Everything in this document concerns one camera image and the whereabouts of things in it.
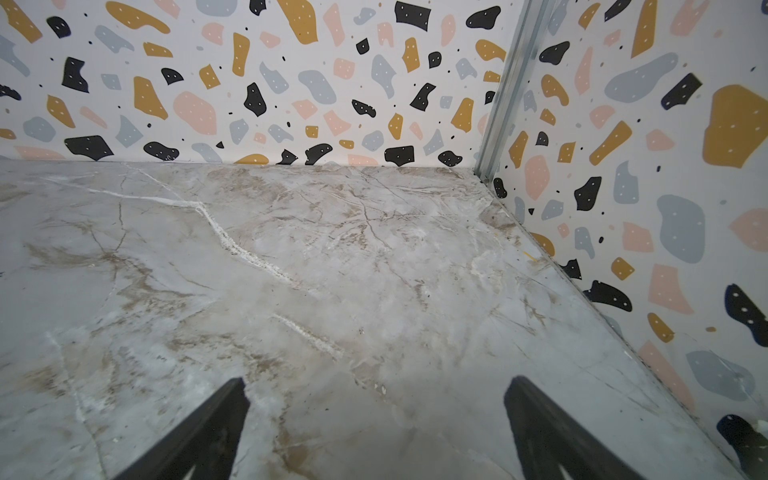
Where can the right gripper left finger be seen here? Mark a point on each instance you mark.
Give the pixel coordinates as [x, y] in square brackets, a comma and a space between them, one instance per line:
[204, 445]

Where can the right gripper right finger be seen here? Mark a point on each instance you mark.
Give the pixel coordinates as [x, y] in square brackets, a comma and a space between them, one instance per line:
[550, 444]

